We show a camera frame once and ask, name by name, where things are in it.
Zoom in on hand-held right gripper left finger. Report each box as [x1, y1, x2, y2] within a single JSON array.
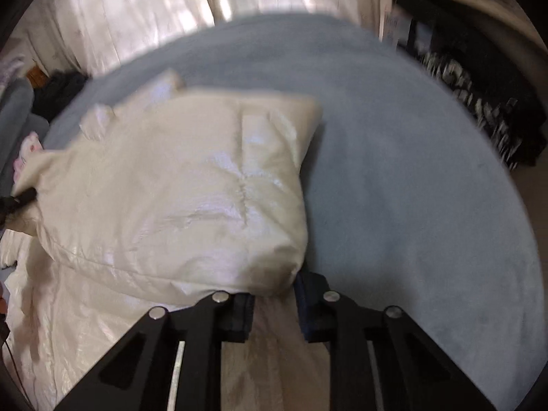
[[53, 291, 255, 411]]

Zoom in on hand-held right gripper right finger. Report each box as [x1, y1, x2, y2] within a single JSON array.
[[295, 272, 497, 411]]

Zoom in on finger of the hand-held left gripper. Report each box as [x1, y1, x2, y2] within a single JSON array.
[[0, 187, 38, 224]]

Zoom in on dark clothes pile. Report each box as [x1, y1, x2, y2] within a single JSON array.
[[32, 71, 90, 118]]

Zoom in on pink and white plush toy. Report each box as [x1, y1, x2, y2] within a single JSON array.
[[13, 133, 46, 180]]

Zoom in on grey-blue bed blanket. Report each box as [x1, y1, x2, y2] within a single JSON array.
[[43, 13, 532, 395]]

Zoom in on white leaf-print curtain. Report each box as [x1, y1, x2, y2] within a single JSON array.
[[9, 0, 386, 78]]

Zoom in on black printed cloth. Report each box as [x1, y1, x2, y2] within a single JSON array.
[[394, 0, 548, 170]]

